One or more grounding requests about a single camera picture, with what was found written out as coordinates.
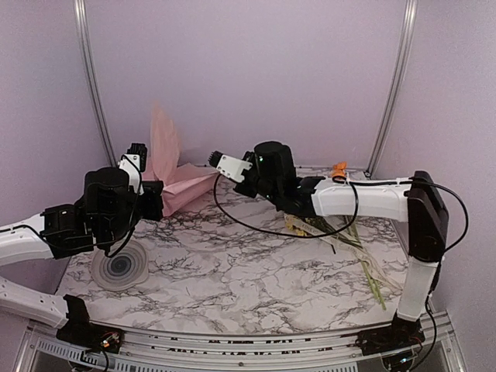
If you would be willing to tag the cream printed ribbon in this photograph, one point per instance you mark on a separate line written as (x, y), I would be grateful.
(324, 226)

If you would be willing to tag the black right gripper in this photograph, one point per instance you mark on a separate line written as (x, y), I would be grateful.
(241, 190)

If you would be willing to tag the white fake flower bunch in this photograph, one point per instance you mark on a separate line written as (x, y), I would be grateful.
(373, 273)

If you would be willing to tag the aluminium frame post left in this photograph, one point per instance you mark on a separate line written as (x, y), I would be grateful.
(92, 81)

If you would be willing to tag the aluminium frame post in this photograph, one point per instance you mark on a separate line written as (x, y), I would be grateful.
(398, 76)
(92, 81)

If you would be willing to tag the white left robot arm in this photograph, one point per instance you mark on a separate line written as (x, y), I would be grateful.
(56, 233)

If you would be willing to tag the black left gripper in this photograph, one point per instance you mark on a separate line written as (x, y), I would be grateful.
(153, 191)

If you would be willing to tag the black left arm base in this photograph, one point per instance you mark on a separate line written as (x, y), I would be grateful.
(81, 331)

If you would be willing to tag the aluminium front rail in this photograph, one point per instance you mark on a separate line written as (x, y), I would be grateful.
(359, 349)

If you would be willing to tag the pink wrapping paper sheet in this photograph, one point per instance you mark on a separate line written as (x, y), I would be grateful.
(182, 183)

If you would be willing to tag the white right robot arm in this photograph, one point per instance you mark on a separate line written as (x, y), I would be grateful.
(322, 207)

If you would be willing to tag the aluminium frame post right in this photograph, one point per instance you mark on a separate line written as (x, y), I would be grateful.
(398, 76)

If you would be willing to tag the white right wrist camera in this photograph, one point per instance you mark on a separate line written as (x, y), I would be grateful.
(230, 167)

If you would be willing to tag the orange fake flower stem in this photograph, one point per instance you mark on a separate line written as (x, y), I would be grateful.
(339, 170)

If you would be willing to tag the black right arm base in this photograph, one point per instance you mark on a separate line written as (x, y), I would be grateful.
(399, 334)

